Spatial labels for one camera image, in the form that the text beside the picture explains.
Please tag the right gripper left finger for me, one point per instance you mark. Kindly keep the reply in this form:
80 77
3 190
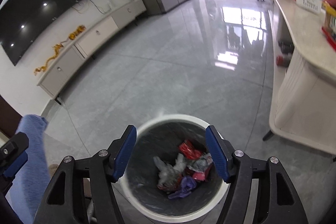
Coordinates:
81 191

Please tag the pink small snack packet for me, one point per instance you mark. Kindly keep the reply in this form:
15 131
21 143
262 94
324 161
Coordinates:
200 176

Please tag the silver brown snack bag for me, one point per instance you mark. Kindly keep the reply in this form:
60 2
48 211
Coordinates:
201 164

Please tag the purple plastic wrapper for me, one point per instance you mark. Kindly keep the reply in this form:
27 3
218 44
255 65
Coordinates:
186 186

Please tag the clear plastic wrapper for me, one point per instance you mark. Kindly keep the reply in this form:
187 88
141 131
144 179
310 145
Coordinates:
170 176

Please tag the red foil packet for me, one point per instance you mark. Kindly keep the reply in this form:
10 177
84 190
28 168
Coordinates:
188 150

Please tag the white round trash bin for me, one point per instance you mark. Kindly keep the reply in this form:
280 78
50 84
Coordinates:
161 137

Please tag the dark brown entrance door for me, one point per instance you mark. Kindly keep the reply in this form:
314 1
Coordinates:
9 118

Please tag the blue fluffy bed cover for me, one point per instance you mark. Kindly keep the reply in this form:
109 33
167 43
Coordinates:
33 178

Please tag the white TV cabinet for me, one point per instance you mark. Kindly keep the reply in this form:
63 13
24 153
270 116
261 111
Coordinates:
78 51

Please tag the beige counter table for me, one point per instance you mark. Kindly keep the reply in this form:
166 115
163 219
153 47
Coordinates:
303 99

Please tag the golden dragon ornament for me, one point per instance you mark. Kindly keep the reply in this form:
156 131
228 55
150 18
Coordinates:
57 48

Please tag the golden tiger ornament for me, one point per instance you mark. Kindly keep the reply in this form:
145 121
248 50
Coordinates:
77 32

